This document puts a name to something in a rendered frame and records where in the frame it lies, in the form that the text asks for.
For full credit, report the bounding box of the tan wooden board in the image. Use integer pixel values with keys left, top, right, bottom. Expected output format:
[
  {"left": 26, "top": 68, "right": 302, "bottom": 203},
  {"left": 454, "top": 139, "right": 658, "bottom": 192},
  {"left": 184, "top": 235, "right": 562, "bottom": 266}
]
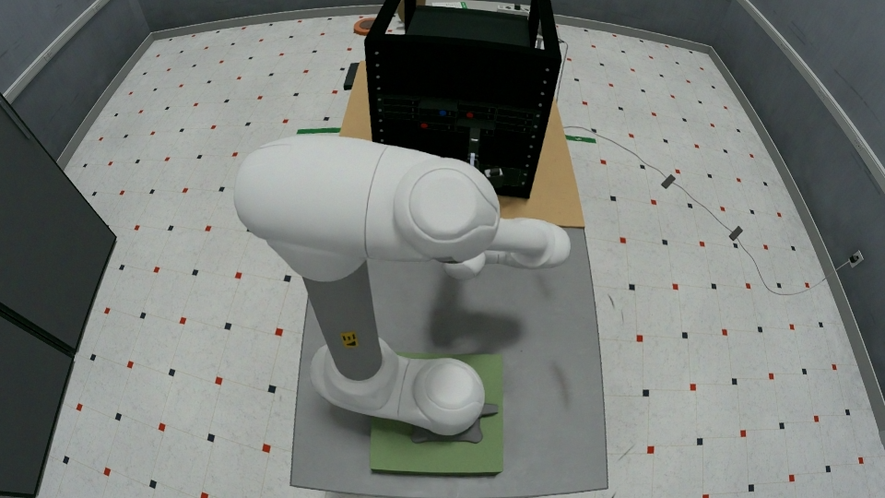
[{"left": 339, "top": 61, "right": 585, "bottom": 229}]

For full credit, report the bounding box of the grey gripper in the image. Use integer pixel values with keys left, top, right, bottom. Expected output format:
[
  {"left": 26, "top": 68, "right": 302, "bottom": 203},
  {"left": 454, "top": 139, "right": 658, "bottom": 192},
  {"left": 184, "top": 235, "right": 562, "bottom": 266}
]
[{"left": 466, "top": 128, "right": 481, "bottom": 171}]

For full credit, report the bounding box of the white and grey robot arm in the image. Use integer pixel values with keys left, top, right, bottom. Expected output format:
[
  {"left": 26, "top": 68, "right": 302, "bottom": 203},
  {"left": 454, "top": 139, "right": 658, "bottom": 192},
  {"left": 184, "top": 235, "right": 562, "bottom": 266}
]
[{"left": 233, "top": 136, "right": 571, "bottom": 444}]

